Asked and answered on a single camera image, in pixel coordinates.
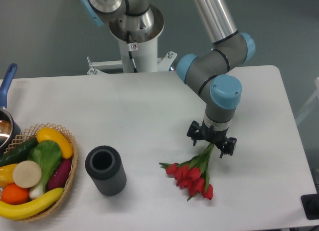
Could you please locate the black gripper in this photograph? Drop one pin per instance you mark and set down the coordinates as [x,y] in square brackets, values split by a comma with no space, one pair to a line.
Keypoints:
[224,144]

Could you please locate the red tulip bouquet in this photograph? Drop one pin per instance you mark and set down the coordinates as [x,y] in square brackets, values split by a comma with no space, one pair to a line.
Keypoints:
[193,175]

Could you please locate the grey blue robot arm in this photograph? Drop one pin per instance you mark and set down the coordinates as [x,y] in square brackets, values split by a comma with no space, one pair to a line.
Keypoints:
[207,76]

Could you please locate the dark grey ribbed vase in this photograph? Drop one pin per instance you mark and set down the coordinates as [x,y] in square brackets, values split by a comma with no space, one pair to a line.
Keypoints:
[104,166]

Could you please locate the black device at edge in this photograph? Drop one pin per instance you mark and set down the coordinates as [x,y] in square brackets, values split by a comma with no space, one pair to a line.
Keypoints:
[310,204]

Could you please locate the purple sweet potato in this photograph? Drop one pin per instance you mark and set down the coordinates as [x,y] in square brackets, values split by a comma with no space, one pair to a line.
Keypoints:
[60,176]

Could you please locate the green bok choy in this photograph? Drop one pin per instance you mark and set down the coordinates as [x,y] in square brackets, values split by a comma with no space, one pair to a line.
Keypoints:
[47,154]

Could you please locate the yellow squash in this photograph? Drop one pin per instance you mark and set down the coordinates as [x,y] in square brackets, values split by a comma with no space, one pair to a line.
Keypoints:
[51,134]

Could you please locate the woven wicker basket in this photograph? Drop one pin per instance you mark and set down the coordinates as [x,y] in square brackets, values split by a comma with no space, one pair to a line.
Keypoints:
[30,133]

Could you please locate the beige round disc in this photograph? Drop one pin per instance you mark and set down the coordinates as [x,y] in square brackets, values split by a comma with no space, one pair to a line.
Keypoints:
[27,174]

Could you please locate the green cucumber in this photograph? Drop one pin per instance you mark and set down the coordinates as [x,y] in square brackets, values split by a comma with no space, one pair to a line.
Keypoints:
[18,153]

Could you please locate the orange fruit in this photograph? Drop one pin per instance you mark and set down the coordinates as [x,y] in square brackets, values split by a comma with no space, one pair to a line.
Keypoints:
[14,195]

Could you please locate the yellow bell pepper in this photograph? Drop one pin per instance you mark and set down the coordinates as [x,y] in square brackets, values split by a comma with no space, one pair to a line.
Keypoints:
[6,175]

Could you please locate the yellow banana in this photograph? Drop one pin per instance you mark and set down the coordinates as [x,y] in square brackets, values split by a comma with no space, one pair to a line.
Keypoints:
[23,211]

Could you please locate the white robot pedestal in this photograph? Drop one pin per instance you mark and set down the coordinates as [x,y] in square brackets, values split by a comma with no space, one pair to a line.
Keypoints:
[137,37]

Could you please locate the white frame at right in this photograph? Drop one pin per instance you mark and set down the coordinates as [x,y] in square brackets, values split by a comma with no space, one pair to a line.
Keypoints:
[309,104]

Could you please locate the blue handled saucepan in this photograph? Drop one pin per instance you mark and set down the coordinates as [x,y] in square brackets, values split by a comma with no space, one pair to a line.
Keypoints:
[8,127]

